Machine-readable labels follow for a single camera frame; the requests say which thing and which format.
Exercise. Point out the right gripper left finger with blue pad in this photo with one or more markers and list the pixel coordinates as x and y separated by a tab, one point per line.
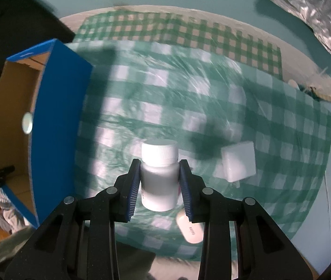
115	204

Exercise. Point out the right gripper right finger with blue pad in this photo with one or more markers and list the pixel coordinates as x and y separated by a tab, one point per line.
205	205

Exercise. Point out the white pill bottle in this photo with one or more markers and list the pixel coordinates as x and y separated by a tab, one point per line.
160	170

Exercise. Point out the cardboard box blue tape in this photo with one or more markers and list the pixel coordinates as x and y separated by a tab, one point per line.
42	90

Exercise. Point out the small white tube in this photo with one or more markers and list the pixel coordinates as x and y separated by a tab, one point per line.
193	233

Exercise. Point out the white charger plug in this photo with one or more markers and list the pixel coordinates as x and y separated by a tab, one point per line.
236	162

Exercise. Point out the green white checkered tablecloth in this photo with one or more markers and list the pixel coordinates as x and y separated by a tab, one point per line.
203	101

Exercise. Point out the small checkered green cloth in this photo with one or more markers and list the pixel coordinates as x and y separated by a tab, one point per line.
186	31

